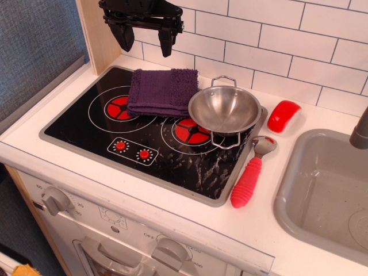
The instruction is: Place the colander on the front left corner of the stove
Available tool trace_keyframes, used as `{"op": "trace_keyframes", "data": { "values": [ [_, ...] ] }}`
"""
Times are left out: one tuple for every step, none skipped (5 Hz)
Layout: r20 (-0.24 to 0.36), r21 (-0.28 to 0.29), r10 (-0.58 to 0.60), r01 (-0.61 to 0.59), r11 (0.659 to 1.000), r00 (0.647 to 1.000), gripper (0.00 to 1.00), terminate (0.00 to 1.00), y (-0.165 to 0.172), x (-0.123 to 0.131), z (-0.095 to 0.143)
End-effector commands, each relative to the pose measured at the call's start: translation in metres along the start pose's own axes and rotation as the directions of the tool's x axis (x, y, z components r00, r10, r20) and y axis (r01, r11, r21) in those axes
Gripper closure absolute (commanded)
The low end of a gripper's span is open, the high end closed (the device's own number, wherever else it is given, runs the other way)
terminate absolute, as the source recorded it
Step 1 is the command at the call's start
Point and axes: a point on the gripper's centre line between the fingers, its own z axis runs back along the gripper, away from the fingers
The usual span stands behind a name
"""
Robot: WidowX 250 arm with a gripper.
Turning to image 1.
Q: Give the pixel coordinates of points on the grey right oven knob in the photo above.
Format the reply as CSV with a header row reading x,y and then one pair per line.
x,y
170,253

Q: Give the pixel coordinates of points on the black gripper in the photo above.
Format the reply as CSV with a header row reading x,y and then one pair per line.
x,y
155,15

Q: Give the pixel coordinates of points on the grey faucet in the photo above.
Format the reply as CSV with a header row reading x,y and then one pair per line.
x,y
358,138

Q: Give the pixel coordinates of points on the yellow object at corner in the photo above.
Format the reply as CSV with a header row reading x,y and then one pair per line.
x,y
25,270

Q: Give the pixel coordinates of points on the red and white toy food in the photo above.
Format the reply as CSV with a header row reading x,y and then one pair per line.
x,y
282,117

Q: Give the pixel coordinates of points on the black toy stovetop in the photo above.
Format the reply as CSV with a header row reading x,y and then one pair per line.
x,y
176,154

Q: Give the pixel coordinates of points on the spoon with red handle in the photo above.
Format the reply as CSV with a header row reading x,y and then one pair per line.
x,y
243,191

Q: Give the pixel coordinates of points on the light wooden side panel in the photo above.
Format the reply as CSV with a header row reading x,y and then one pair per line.
x,y
102,46

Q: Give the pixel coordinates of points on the stainless steel colander bowl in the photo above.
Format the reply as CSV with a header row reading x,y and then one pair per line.
x,y
224,110

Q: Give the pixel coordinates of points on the purple folded towel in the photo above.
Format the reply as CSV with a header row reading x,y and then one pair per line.
x,y
163,93

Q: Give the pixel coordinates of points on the grey sink basin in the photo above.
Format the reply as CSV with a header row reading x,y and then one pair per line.
x,y
322,198

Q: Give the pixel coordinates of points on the white toy oven front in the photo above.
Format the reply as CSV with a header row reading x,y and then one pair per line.
x,y
93,240

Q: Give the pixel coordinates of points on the grey left oven knob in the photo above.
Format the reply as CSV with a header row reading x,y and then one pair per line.
x,y
55,200

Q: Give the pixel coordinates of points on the grey oven knob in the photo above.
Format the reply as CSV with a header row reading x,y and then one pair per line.
x,y
55,200
170,253

